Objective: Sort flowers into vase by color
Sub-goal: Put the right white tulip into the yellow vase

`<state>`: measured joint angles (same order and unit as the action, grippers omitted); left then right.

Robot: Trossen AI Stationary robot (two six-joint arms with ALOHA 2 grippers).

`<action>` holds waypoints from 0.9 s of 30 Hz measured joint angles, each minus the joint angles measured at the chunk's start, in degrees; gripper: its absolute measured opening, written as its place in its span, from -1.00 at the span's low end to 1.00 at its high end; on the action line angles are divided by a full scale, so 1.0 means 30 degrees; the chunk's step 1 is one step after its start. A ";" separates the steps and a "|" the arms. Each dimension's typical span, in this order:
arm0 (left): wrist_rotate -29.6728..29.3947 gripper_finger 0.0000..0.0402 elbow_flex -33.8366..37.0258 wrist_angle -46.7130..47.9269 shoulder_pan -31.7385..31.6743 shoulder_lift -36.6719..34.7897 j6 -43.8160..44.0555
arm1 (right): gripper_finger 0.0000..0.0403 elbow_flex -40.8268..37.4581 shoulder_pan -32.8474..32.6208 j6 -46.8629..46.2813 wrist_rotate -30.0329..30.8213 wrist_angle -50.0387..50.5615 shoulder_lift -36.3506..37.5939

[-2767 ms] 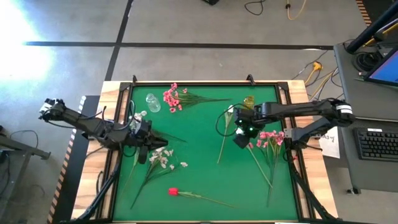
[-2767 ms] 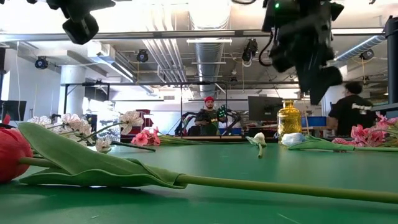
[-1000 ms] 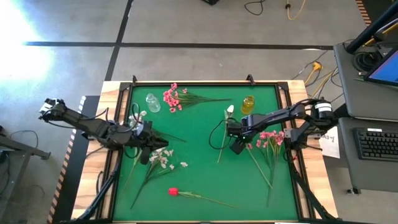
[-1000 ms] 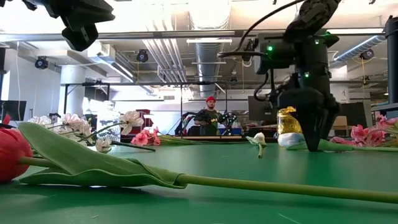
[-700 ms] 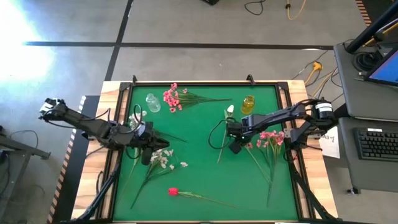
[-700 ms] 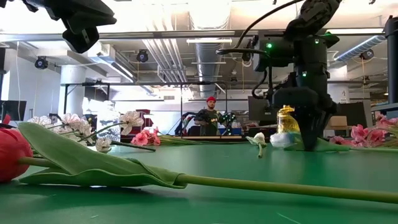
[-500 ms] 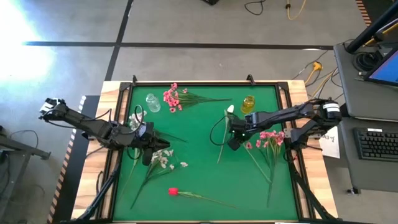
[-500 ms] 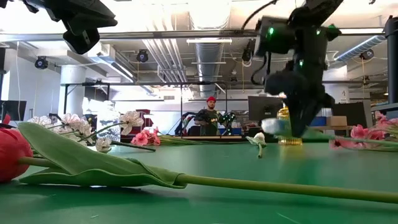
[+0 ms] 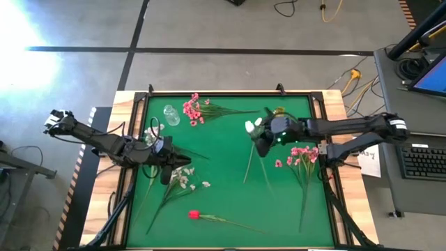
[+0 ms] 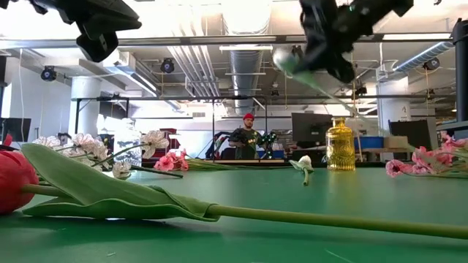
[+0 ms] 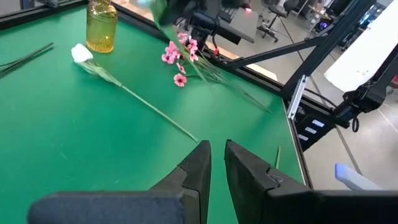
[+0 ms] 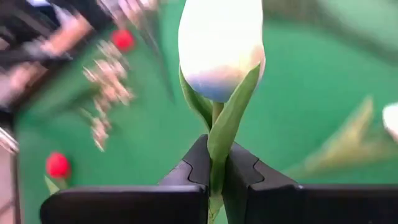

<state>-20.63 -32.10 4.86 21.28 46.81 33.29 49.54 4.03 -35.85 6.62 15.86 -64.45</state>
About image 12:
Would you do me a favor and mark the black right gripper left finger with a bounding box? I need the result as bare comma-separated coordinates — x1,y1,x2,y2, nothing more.
39,134,212,224

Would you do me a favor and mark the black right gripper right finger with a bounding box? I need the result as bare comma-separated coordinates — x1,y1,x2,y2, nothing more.
222,141,398,224

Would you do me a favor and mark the red tulip with green stem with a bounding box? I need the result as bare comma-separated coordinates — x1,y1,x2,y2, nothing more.
109,28,137,54
43,151,73,196

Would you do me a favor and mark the white tulip with green stem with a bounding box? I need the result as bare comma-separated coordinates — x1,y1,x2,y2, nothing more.
282,96,398,183
177,0,267,224

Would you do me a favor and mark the white blossom spray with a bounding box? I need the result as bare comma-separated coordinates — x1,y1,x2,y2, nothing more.
77,39,137,153

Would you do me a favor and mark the green table mat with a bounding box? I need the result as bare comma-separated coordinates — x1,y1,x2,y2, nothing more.
12,0,398,224

